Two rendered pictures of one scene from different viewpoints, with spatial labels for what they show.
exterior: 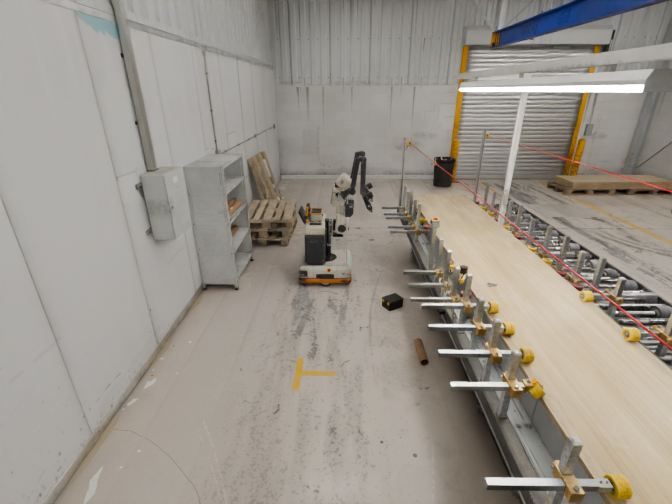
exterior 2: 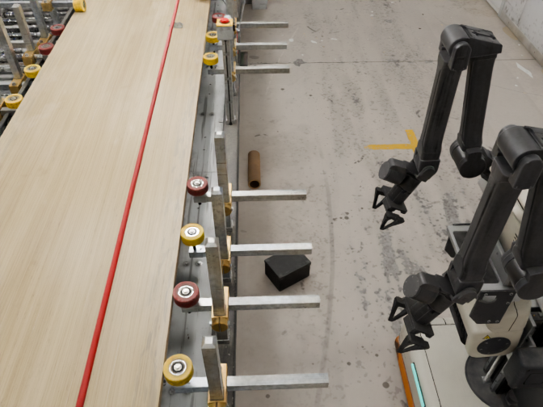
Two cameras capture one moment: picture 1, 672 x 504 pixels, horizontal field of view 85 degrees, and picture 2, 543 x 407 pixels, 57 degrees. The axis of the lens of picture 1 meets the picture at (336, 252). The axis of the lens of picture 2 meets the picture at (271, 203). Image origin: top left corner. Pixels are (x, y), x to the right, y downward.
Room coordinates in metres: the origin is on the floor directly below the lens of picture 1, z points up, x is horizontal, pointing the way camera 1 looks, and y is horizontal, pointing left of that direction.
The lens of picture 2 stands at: (5.34, -0.84, 2.16)
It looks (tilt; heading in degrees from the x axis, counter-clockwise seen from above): 44 degrees down; 177
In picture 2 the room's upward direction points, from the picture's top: straight up
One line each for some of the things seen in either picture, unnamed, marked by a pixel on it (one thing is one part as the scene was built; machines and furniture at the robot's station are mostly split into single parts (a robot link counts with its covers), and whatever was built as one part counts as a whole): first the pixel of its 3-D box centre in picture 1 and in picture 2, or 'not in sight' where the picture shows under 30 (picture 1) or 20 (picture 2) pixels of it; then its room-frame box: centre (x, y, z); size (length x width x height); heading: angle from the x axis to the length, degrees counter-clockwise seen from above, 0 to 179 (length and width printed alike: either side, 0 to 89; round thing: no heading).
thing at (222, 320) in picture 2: not in sight; (220, 308); (4.42, -0.94, 0.83); 0.14 x 0.06 x 0.05; 179
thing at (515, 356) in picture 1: (507, 388); not in sight; (1.45, -0.89, 0.89); 0.04 x 0.04 x 0.48; 89
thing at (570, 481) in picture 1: (566, 480); not in sight; (0.92, -0.88, 0.95); 0.14 x 0.06 x 0.05; 179
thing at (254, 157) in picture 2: (421, 351); (254, 169); (2.80, -0.80, 0.04); 0.30 x 0.08 x 0.08; 179
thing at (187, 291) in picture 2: not in sight; (187, 301); (4.40, -1.05, 0.85); 0.08 x 0.08 x 0.11
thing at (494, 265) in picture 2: (348, 205); (481, 266); (4.42, -0.16, 0.99); 0.28 x 0.16 x 0.22; 179
